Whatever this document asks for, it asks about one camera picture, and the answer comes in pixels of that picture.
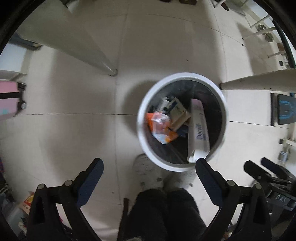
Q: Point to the black board with blue print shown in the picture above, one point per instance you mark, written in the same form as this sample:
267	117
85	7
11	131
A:
285	109

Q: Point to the black metal frame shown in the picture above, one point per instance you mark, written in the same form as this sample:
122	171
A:
285	44

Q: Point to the white green medicine box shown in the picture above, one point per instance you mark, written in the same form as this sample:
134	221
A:
179	112

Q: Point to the pink suitcase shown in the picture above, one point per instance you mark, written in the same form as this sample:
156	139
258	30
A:
9	99

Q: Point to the white round waste bin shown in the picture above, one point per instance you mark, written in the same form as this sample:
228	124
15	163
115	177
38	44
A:
143	111

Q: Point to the long white box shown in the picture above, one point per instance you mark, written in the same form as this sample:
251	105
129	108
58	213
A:
198	129

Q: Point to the orange plastic bag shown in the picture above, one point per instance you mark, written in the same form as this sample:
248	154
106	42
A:
160	126

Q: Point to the grey right slipper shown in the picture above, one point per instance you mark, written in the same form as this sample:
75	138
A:
179	182

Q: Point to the red yellow packet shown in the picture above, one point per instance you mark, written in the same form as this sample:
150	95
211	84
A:
27	201

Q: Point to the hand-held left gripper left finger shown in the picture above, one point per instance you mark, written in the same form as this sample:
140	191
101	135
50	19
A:
91	178

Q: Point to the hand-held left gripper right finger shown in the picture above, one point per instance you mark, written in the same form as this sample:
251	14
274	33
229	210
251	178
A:
211	183

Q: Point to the grey slipper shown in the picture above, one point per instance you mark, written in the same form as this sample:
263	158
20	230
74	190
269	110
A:
146	170
179	182

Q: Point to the dining table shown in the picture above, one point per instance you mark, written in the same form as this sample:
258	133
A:
87	46

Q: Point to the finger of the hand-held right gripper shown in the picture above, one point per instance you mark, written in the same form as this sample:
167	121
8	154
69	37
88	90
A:
277	168
256	172

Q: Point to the small glass jar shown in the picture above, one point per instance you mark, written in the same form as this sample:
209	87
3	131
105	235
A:
283	156

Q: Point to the grey left slipper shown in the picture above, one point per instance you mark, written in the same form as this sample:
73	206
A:
146	170

